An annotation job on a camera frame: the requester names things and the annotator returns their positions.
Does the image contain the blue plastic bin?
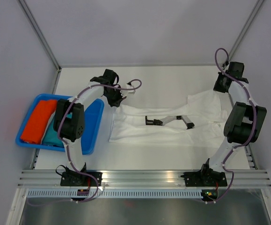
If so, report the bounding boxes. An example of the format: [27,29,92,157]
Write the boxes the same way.
[15,93,104,155]

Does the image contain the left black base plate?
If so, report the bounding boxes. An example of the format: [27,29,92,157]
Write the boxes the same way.
[55,165,103,187]

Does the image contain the right aluminium frame post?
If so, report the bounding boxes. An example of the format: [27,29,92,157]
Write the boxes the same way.
[219,0,266,68]

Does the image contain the orange rolled t-shirt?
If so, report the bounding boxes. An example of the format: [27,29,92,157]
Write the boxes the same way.
[20,99,57,144]

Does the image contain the teal rolled t-shirt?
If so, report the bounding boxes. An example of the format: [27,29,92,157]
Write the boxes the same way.
[42,121,64,148]

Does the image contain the aluminium mounting rail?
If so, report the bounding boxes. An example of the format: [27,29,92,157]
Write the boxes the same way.
[17,170,271,189]

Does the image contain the left aluminium frame post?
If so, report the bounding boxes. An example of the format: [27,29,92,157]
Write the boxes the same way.
[17,0,61,72]

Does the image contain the white slotted cable duct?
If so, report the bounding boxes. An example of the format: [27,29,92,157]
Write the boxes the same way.
[27,188,202,199]

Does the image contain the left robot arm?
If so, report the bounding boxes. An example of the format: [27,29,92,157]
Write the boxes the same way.
[53,69,133,186]

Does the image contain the white t-shirt with robot print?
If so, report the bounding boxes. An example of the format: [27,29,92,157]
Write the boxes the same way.
[109,90,229,148]

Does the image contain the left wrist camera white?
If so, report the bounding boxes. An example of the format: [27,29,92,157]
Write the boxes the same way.
[121,82,136,97]

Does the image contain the aluminium frame post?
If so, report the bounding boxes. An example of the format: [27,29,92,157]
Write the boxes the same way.
[219,0,266,68]
[17,0,61,72]

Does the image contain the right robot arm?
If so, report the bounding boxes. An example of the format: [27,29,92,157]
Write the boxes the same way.
[199,62,267,185]

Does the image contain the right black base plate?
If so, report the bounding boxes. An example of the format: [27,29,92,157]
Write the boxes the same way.
[181,168,227,187]

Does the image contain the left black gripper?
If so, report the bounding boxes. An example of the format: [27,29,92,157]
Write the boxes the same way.
[104,87,126,108]

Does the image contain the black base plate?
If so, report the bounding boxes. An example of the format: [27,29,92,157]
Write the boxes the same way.
[181,168,227,187]
[55,165,103,187]

